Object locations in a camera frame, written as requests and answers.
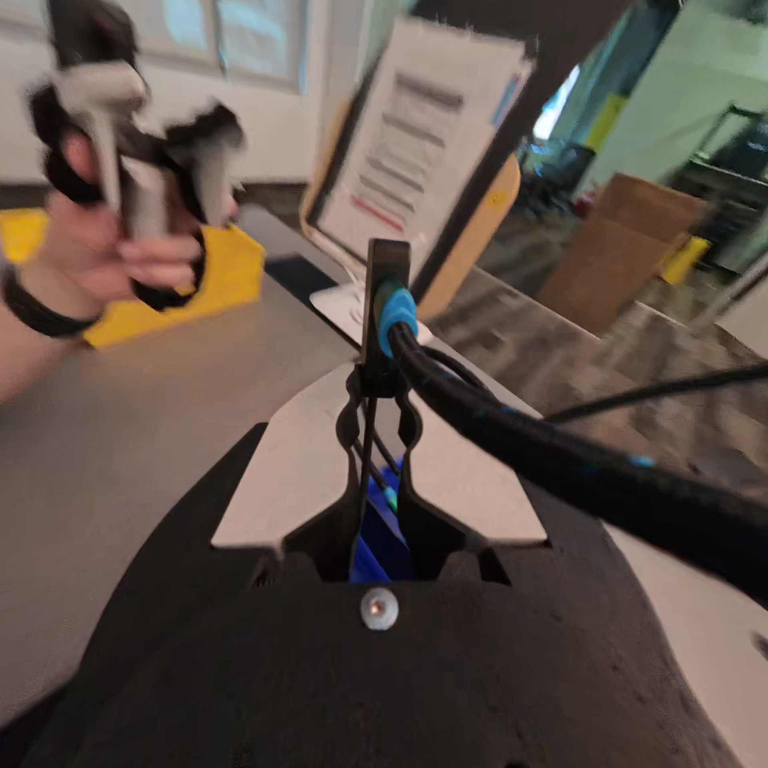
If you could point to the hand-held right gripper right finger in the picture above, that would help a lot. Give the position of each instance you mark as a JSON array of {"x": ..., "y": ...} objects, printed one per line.
[{"x": 468, "y": 510}]

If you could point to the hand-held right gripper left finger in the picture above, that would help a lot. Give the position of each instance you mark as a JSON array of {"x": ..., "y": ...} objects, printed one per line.
[{"x": 282, "y": 480}]

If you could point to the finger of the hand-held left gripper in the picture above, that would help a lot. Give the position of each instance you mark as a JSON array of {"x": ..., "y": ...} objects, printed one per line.
[
  {"x": 102, "y": 90},
  {"x": 213, "y": 192}
]

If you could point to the yellow plastic bin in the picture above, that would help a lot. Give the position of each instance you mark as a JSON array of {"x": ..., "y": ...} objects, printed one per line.
[{"x": 234, "y": 270}]

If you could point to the blue plastic bin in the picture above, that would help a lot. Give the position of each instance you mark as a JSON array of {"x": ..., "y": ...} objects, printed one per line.
[{"x": 378, "y": 558}]

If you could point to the grey hdmi switch adapter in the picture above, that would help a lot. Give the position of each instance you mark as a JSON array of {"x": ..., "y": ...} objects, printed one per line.
[{"x": 384, "y": 264}]

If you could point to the person's left forearm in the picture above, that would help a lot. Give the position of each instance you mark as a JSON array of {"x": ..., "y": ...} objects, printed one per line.
[{"x": 24, "y": 360}]

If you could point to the person's left hand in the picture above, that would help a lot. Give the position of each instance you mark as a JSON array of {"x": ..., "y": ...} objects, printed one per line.
[{"x": 78, "y": 252}]

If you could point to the large gridded window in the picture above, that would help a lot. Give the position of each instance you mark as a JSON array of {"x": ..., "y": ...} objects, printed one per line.
[{"x": 258, "y": 36}]

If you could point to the black wristband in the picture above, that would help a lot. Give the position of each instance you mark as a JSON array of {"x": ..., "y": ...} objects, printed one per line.
[{"x": 42, "y": 306}]

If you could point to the printed instruction sheet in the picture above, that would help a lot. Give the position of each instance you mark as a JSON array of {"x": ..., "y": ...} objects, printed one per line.
[{"x": 432, "y": 90}]

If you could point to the instruction sign on stand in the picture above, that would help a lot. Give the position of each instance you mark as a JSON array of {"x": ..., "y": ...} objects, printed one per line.
[
  {"x": 480, "y": 252},
  {"x": 480, "y": 192}
]

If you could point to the yellow smiley sticker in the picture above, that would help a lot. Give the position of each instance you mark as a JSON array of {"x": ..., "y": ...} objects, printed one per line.
[{"x": 498, "y": 200}]

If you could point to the brown cardboard box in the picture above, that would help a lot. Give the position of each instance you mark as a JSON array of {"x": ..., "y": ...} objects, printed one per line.
[{"x": 612, "y": 252}]

